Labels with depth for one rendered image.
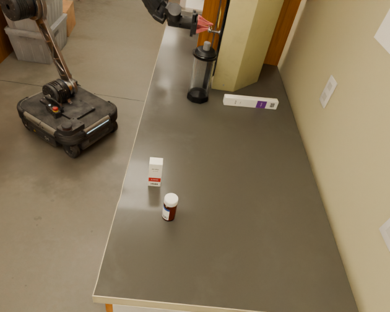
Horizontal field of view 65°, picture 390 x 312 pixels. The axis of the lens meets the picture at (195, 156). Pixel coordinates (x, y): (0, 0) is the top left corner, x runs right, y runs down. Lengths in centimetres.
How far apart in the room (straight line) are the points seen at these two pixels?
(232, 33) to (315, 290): 104
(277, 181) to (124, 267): 62
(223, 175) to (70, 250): 118
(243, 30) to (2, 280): 174
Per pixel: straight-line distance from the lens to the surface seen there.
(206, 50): 135
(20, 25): 356
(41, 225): 215
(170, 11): 145
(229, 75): 153
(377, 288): 101
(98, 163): 243
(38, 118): 250
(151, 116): 132
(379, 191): 100
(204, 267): 90
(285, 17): 186
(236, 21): 143
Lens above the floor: 174
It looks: 43 degrees down
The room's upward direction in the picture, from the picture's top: 12 degrees clockwise
